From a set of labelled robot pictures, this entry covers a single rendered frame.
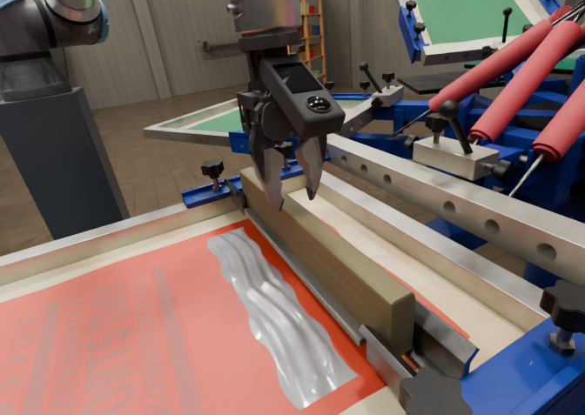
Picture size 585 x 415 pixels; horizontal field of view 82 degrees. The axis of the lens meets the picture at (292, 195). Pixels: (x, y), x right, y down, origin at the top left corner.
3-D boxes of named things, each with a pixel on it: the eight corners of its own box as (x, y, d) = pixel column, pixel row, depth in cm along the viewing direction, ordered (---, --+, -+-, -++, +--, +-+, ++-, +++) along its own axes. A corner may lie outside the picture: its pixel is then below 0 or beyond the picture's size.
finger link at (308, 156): (312, 180, 52) (295, 124, 47) (332, 193, 47) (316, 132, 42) (294, 189, 51) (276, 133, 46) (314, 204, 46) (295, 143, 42)
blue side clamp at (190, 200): (193, 230, 68) (184, 200, 65) (188, 220, 72) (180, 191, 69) (320, 189, 79) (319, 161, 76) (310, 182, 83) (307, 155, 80)
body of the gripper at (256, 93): (291, 124, 49) (280, 33, 44) (322, 137, 42) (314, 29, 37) (241, 137, 46) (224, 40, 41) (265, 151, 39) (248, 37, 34)
